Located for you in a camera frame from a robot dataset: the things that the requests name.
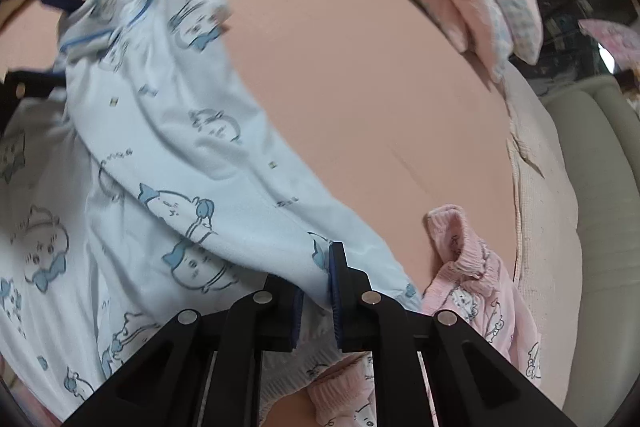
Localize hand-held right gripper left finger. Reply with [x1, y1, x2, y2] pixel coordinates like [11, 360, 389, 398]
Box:
[65, 273, 305, 427]

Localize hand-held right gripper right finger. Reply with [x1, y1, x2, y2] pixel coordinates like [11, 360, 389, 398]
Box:
[326, 242, 576, 427]

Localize light blue printed pajama top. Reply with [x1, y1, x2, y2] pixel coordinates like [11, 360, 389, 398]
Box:
[0, 0, 423, 425]

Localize pink printed pajama pants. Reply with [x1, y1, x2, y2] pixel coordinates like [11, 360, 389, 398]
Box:
[305, 203, 543, 427]

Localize bed with pink sheet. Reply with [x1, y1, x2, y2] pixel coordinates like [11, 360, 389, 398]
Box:
[0, 0, 526, 427]

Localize cream waffle blanket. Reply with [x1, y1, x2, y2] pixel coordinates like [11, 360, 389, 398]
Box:
[500, 62, 582, 410]

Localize pink printed cloth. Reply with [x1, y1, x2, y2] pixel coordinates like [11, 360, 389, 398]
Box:
[577, 19, 640, 74]

